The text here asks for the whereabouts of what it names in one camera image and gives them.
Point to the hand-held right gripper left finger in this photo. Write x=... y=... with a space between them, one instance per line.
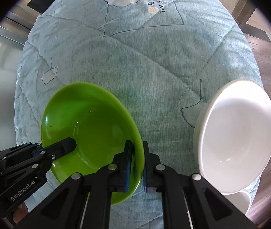
x=127 y=169

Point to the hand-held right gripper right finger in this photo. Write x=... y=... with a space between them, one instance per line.
x=146 y=176

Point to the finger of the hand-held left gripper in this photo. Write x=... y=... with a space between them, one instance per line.
x=59 y=149
x=16 y=151

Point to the small white bowl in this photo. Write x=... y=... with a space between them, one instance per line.
x=239 y=201

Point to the light blue printed blanket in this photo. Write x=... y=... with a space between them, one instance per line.
x=149 y=64

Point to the large white bowl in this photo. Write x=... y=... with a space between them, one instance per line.
x=235 y=136

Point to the green bowl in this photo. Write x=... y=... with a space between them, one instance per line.
x=90 y=124

